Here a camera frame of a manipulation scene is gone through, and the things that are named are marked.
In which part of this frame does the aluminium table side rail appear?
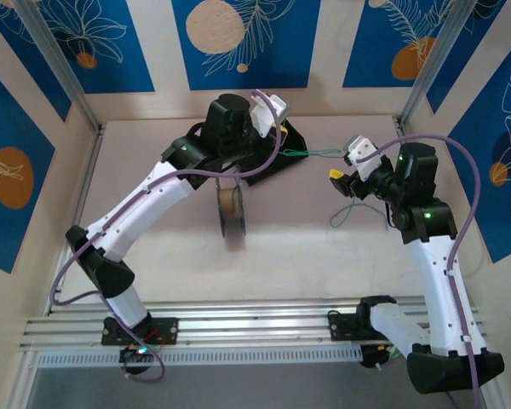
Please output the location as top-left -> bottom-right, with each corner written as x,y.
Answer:
393,118 -> 461,308
44,125 -> 107,317

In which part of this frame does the aluminium mounting rail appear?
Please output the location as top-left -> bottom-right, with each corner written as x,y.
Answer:
19,297 -> 489,353

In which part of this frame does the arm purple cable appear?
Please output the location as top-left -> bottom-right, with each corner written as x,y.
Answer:
368,134 -> 482,409
50,89 -> 282,383

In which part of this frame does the aluminium frame post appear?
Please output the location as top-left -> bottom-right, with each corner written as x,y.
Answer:
397,0 -> 481,128
13,0 -> 106,134

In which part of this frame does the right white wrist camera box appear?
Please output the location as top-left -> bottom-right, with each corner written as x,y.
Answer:
343,135 -> 383,182

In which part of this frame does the green cable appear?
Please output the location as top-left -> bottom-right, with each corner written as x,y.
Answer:
280,147 -> 343,158
329,199 -> 389,232

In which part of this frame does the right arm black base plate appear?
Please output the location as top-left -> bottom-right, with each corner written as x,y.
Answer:
327,312 -> 406,342

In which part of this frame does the black compartment tray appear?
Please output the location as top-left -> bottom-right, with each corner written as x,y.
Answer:
233,120 -> 310,187

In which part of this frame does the grey black cable spool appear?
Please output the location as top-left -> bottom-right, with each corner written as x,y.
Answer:
215,176 -> 248,239

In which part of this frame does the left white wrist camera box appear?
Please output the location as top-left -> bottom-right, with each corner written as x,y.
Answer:
250,93 -> 289,139

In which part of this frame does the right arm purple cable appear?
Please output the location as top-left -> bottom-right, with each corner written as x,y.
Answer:
368,134 -> 482,409

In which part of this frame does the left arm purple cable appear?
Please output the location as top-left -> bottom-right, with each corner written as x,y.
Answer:
50,89 -> 282,383

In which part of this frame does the white slotted cable duct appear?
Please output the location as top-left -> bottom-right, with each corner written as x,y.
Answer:
37,345 -> 364,369

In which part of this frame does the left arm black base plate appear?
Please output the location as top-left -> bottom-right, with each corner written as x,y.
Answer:
100,317 -> 179,346

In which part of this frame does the black electronics module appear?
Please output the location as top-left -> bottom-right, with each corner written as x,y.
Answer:
359,343 -> 405,371
118,344 -> 155,377

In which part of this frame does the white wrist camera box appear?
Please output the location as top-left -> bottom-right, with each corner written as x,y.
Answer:
250,93 -> 289,139
343,135 -> 383,182

